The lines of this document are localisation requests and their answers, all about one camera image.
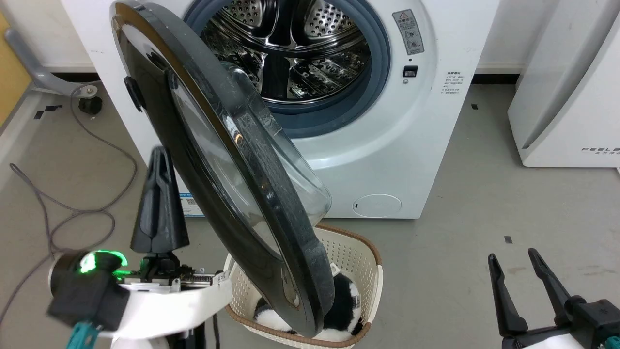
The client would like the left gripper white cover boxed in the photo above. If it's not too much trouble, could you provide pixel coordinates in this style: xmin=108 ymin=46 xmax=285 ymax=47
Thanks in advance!
xmin=110 ymin=146 xmax=234 ymax=341

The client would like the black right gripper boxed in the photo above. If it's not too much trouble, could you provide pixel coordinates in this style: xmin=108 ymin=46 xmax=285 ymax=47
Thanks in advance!
xmin=488 ymin=248 xmax=620 ymax=349

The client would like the black round washing machine door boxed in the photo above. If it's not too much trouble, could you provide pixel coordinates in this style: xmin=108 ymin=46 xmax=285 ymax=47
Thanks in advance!
xmin=109 ymin=0 xmax=336 ymax=338

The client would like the white front-load washing machine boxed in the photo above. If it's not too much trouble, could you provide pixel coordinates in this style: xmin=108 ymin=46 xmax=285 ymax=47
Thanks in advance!
xmin=61 ymin=0 xmax=500 ymax=220

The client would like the grey rubber door gasket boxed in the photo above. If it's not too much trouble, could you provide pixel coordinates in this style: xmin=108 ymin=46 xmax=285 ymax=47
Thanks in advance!
xmin=183 ymin=0 xmax=391 ymax=139

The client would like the blue white energy label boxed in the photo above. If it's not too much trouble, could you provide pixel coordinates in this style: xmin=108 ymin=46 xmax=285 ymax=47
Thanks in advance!
xmin=178 ymin=191 xmax=204 ymax=219

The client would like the black caster wheel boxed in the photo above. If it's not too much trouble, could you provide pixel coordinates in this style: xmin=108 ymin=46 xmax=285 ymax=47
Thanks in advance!
xmin=78 ymin=96 xmax=104 ymax=116

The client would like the cream plastic laundry basket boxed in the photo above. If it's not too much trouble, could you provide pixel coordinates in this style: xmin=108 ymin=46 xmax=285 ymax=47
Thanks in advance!
xmin=224 ymin=223 xmax=385 ymax=349

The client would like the black white plush toy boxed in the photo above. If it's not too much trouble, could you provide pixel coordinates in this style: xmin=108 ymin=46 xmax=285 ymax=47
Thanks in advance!
xmin=252 ymin=271 xmax=364 ymax=343

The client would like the grey chair base leg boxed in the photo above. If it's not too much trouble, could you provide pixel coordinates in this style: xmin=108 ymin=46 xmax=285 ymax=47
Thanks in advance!
xmin=4 ymin=28 xmax=98 ymax=98

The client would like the white appliance with grey lettering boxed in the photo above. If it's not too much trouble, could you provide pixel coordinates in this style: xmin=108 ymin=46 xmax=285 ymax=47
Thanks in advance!
xmin=507 ymin=0 xmax=620 ymax=168

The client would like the yellow wooden panel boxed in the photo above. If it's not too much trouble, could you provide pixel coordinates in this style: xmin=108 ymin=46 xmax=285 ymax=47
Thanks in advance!
xmin=0 ymin=11 xmax=32 ymax=127

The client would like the steel perforated washer drum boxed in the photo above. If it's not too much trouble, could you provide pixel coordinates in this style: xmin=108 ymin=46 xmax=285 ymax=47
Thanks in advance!
xmin=200 ymin=0 xmax=372 ymax=104

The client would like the grey warning sticker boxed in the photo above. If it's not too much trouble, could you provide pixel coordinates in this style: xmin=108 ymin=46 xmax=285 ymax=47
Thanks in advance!
xmin=392 ymin=9 xmax=425 ymax=56

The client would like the grey floor cable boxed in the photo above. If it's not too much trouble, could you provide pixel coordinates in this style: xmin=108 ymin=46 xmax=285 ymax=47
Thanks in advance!
xmin=0 ymin=86 xmax=139 ymax=330

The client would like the teal cable connector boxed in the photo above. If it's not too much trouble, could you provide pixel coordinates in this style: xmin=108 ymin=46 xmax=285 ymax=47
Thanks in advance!
xmin=66 ymin=321 xmax=103 ymax=349

